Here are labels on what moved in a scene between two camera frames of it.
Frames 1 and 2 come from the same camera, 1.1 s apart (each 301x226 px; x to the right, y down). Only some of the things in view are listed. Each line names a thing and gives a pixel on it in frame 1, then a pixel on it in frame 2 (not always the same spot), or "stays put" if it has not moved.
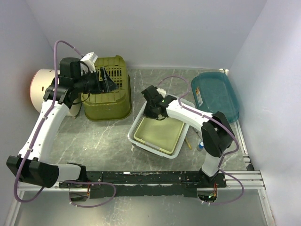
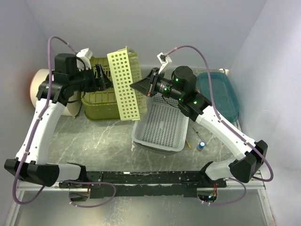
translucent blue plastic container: [213, 92] stays put
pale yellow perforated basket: [164, 135] -> [124, 69]
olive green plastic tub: [116, 105] stays put
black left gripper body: [91, 82] stays put
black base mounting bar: [101, 184] stays put
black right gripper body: [149, 111] -> [159, 84]
